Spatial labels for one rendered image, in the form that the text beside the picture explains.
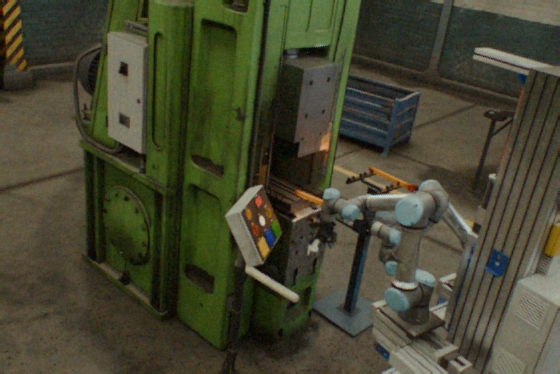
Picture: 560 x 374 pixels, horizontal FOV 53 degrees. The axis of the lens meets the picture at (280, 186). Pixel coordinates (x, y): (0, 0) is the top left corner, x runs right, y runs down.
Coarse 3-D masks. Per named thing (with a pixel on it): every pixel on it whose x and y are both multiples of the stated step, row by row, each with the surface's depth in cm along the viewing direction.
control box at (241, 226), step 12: (252, 192) 281; (264, 192) 288; (240, 204) 269; (252, 204) 272; (264, 204) 284; (228, 216) 261; (240, 216) 259; (252, 216) 269; (264, 216) 280; (240, 228) 261; (252, 228) 265; (264, 228) 277; (240, 240) 264; (252, 240) 262; (276, 240) 286; (252, 252) 264; (252, 264) 267
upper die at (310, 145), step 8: (320, 136) 317; (280, 144) 314; (288, 144) 310; (296, 144) 306; (304, 144) 308; (312, 144) 314; (320, 144) 320; (288, 152) 311; (296, 152) 308; (304, 152) 311; (312, 152) 317
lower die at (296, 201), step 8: (272, 176) 350; (272, 184) 339; (288, 184) 342; (272, 192) 332; (280, 192) 331; (288, 192) 332; (304, 192) 335; (272, 200) 329; (280, 200) 325; (288, 200) 325; (296, 200) 324; (304, 200) 329; (288, 208) 322; (296, 208) 326; (304, 208) 333
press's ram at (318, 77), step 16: (288, 64) 290; (304, 64) 293; (320, 64) 298; (336, 64) 304; (288, 80) 292; (304, 80) 287; (320, 80) 298; (288, 96) 295; (304, 96) 292; (320, 96) 303; (288, 112) 298; (304, 112) 297; (320, 112) 309; (288, 128) 300; (304, 128) 303; (320, 128) 314
